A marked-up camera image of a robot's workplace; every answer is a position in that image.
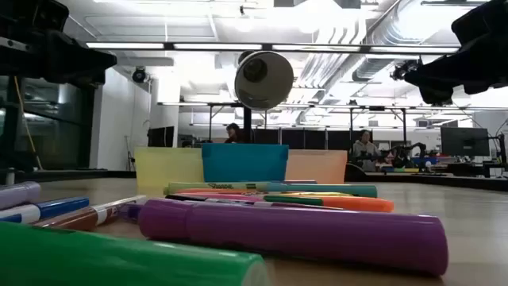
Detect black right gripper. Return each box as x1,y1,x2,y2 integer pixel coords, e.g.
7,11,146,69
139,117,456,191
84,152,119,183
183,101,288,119
403,0,508,106

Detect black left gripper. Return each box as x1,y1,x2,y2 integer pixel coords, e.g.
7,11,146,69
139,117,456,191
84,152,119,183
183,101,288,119
0,0,118,86

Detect long orange highlighter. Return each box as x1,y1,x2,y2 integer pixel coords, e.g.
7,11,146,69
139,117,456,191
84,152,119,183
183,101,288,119
313,195,395,214

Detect teal thick highlighter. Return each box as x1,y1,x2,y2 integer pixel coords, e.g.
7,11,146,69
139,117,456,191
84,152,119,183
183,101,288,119
264,182,379,199

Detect purple thick highlighter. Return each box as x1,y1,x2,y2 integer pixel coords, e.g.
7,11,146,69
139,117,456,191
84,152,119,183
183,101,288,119
137,197,450,277
0,181,42,211

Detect blue Expo marker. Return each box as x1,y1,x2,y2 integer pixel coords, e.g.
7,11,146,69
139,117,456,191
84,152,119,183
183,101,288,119
0,195,90,224

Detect black Expo marker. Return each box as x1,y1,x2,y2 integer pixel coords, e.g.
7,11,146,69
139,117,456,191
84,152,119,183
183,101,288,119
165,193,255,206

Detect yellow-green Sharpie highlighter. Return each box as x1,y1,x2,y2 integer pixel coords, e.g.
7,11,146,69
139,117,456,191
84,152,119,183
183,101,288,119
164,181,273,195

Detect green Expo marker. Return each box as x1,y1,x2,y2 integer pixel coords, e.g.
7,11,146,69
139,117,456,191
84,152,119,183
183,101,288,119
261,194,325,207

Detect maroon Expo marker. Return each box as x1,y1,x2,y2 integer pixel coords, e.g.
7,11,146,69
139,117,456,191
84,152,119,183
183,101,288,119
221,200,344,211

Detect green thick highlighter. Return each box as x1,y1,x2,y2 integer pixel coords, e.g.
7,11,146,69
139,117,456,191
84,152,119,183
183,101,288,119
0,221,271,286

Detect black monitor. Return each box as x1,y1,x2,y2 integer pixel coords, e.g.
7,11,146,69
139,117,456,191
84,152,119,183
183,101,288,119
439,126,491,157
147,126,176,149

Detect black ceiling spotlight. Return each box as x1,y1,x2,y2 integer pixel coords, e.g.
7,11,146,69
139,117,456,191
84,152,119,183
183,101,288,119
130,66,150,84

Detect yellow pole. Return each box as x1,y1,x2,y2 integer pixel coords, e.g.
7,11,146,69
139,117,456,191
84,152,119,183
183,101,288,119
13,75,44,171

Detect person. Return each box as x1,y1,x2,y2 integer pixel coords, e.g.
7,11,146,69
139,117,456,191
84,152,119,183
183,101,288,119
223,122,246,145
351,129,383,173

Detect black partition panels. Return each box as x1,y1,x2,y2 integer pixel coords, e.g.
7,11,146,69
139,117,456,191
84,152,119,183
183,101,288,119
253,127,376,151

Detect yellow plastic bin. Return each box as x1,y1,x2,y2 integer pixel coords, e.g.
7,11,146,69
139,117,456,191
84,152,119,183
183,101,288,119
133,146,206,187

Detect orange plastic bin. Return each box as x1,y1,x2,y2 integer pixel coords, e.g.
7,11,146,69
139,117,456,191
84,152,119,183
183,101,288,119
284,149,348,184

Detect indigo gel highlighter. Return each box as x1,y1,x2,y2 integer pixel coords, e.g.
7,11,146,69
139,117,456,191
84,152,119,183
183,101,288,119
117,201,144,222

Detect blue plastic bin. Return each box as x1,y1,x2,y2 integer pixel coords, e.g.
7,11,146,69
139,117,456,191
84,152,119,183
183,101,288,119
201,142,290,184

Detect pink gel highlighter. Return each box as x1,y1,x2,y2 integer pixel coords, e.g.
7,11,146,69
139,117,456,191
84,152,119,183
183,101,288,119
174,191,267,202

